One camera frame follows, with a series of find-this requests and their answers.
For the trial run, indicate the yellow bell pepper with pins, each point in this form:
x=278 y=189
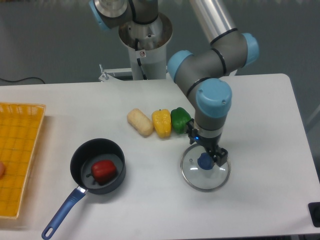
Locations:
x=162 y=123

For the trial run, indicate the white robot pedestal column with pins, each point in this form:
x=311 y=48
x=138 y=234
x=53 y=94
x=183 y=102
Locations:
x=147 y=47

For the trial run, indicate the black device at table edge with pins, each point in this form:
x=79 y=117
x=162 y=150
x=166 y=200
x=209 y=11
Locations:
x=314 y=210

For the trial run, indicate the red bell pepper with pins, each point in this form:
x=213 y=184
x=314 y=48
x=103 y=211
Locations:
x=103 y=171

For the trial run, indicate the white metal base frame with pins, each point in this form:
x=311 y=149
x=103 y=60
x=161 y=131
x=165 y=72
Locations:
x=115 y=74

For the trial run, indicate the yellow wicker basket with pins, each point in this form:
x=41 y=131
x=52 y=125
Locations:
x=20 y=125

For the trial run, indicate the green bell pepper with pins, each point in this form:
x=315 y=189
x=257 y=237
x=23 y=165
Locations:
x=179 y=118

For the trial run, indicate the glass pot lid blue knob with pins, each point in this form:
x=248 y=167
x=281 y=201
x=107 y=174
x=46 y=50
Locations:
x=200 y=172

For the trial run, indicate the beige bread loaf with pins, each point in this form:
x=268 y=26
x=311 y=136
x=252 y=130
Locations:
x=140 y=122

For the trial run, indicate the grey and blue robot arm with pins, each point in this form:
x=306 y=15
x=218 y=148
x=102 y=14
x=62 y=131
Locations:
x=210 y=97

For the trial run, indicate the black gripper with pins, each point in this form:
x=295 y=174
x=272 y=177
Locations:
x=209 y=139

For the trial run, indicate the dark saucepan with blue handle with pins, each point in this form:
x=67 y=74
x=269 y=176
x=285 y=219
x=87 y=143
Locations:
x=83 y=158

